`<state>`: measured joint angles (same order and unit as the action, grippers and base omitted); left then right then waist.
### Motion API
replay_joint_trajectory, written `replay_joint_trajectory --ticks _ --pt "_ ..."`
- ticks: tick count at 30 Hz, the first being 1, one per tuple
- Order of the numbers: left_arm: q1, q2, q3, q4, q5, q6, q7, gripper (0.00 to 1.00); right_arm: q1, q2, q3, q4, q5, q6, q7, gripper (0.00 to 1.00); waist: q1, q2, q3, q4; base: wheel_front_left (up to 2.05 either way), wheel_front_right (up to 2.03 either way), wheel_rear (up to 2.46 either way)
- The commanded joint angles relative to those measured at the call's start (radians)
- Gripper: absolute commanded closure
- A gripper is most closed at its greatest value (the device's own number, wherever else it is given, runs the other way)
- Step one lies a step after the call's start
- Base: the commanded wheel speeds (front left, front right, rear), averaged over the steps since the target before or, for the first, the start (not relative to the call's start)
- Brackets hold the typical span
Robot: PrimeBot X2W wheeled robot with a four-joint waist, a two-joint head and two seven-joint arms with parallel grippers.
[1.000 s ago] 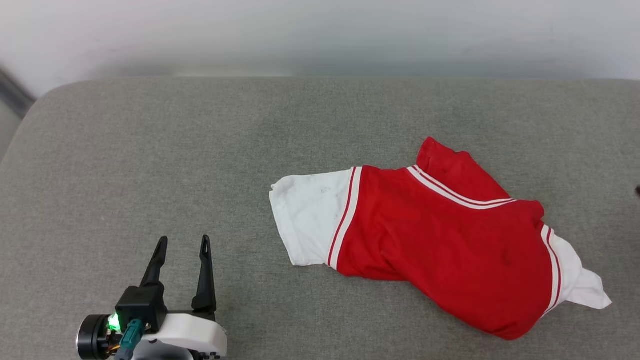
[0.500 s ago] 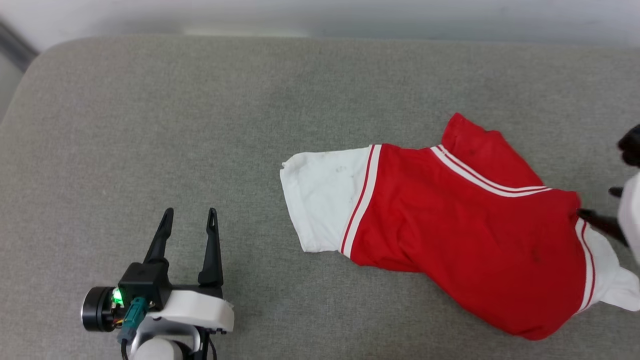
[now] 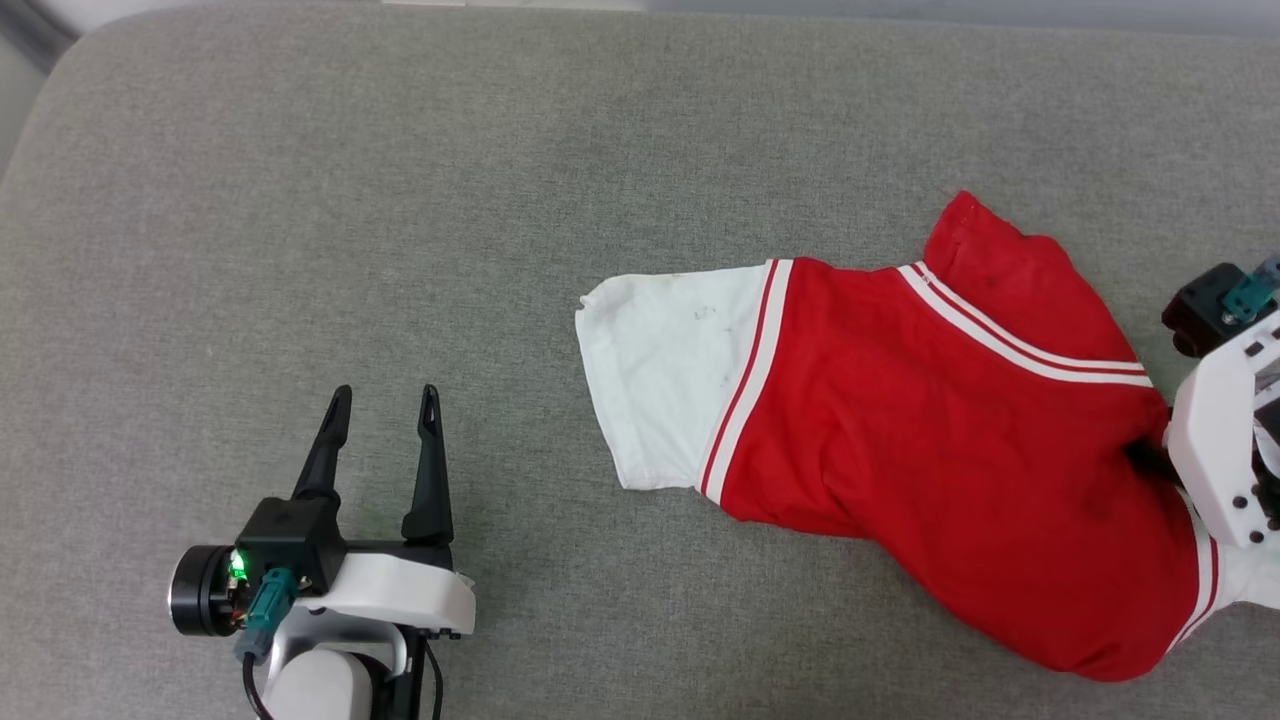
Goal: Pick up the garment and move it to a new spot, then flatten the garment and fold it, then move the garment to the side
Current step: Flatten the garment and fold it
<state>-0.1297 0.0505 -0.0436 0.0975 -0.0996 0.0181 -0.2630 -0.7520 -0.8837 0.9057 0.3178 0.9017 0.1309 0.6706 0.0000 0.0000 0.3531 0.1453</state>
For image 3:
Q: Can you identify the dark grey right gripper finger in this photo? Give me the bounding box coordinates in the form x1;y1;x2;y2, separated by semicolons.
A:
1128;438;1179;483

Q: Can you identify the red and white shirt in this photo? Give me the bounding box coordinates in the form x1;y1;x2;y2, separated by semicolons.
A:
575;190;1280;683

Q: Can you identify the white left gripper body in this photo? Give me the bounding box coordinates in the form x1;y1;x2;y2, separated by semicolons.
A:
300;538;477;641

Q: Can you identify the grey fabric sofa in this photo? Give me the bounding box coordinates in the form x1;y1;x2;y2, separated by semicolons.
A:
0;0;1280;720

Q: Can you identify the teal cable connector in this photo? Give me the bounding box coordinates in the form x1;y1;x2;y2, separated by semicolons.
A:
1222;255;1280;323
235;567;301;666

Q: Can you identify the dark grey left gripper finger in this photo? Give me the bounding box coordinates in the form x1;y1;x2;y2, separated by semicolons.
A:
292;385;353;503
402;384;455;547

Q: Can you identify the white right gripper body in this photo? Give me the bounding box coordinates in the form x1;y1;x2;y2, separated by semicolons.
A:
1165;310;1280;549

